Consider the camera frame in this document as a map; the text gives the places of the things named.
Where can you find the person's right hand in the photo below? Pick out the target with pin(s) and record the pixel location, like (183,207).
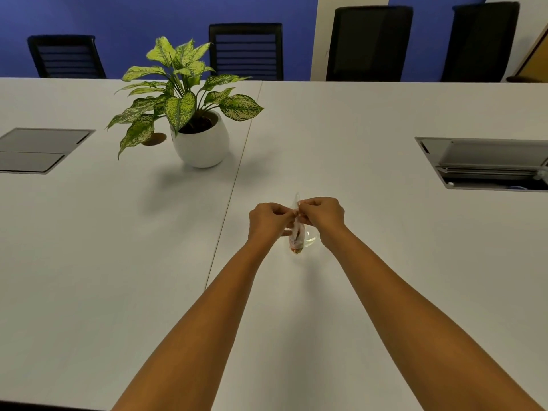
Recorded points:
(326,218)

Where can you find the person's left hand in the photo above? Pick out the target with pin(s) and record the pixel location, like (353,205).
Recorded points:
(267,220)

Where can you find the person's left fingers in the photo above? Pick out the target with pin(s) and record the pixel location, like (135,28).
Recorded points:
(286,214)

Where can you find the person's right fingers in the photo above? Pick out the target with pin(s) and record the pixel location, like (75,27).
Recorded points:
(306,211)

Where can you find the small clear plastic packet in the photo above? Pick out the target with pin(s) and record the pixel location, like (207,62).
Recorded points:
(296,237)

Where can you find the person's left forearm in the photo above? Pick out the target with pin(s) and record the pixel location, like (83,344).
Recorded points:
(201,333)

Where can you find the person's right forearm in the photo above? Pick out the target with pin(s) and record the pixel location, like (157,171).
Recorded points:
(411,329)

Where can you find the white round plant pot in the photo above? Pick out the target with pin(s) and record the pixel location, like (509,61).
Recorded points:
(201,145)

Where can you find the green variegated leafy plant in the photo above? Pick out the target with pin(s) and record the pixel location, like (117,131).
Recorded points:
(180,100)

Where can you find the black slatted-back office chair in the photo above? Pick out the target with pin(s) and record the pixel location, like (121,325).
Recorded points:
(248,51)
(66,57)

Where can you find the black mesh-back office chair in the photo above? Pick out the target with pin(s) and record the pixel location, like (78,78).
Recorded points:
(479,42)
(368,44)

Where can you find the brown wooden furniture edge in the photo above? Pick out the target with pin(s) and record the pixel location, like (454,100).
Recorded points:
(531,59)

